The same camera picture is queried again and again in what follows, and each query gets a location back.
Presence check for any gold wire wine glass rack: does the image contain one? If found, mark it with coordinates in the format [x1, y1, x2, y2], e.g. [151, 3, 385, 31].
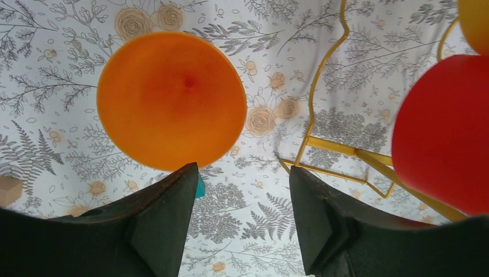
[279, 1, 467, 222]

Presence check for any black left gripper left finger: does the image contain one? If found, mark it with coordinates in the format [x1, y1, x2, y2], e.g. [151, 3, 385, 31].
[1, 163, 199, 276]

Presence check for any red plastic wine glass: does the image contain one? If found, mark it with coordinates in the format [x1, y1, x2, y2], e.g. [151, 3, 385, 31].
[392, 55, 488, 216]

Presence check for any floral patterned table mat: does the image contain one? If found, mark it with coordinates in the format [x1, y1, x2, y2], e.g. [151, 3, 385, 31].
[1, 1, 474, 276]

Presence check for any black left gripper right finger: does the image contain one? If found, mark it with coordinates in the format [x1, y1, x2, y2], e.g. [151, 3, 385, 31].
[289, 166, 488, 276]

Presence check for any orange plastic wine glass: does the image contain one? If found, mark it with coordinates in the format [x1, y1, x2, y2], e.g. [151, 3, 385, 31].
[96, 32, 247, 171]

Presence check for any small tan wooden block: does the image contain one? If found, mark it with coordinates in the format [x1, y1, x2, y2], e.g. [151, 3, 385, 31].
[0, 176, 23, 208]

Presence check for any small teal cube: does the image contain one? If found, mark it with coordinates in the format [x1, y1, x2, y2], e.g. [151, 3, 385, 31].
[195, 173, 206, 199]

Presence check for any yellow plastic wine glass front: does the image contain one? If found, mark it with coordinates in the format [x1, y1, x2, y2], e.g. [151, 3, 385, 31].
[457, 0, 488, 56]

